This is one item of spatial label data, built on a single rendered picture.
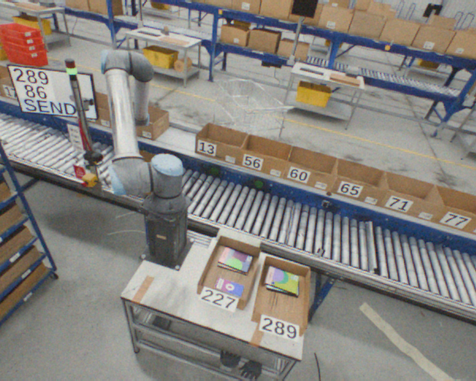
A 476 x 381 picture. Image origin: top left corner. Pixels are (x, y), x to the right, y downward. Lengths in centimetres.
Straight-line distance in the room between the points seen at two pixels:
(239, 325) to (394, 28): 591
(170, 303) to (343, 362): 149
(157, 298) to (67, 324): 105
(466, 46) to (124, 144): 632
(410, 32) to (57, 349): 667
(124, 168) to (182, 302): 79
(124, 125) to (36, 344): 172
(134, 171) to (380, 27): 576
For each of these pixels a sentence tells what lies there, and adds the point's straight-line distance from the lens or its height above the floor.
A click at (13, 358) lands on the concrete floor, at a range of 264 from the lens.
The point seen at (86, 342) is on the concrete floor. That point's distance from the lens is 253.
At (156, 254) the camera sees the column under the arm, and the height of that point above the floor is 79.
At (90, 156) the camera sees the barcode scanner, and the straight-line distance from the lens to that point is 214.
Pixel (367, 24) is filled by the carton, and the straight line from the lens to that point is 653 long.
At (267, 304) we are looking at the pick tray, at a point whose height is 76.
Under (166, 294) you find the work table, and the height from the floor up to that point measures 75.
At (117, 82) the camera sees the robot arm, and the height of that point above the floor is 169.
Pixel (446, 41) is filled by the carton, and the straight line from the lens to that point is 681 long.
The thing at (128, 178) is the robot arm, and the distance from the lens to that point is 140.
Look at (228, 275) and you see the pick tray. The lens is 180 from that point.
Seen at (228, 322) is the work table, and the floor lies 75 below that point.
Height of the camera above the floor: 225
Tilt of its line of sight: 39 degrees down
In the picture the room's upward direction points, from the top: 10 degrees clockwise
